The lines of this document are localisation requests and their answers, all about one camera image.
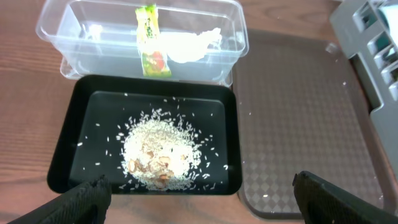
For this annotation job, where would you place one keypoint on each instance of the pile of rice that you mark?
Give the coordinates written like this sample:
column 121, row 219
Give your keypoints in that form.
column 151, row 143

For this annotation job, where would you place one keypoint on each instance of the black waste tray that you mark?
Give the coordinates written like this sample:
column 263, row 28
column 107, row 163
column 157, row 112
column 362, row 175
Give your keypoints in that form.
column 58, row 177

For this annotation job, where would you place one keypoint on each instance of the grey dishwasher rack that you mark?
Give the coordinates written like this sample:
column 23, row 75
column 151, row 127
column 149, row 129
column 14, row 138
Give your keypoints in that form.
column 366, row 40

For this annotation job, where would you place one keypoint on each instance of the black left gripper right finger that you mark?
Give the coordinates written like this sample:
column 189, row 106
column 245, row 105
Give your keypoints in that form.
column 320, row 201

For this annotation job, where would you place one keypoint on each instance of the clear plastic waste bin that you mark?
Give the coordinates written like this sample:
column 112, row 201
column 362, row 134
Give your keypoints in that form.
column 100, row 37

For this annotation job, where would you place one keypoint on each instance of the white tissue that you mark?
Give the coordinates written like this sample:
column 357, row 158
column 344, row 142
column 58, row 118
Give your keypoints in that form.
column 183, row 47

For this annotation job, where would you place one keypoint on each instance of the light blue bowl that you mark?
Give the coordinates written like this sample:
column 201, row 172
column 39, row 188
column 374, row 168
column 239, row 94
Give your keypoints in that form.
column 389, row 17

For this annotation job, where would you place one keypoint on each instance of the green snack wrapper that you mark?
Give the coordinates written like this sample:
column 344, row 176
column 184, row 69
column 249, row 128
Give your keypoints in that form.
column 151, row 48

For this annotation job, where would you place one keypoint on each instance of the brown serving tray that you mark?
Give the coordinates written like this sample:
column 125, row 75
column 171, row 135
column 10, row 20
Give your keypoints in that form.
column 301, row 108

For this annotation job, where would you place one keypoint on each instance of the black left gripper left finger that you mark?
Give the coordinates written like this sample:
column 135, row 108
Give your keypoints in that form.
column 85, row 203

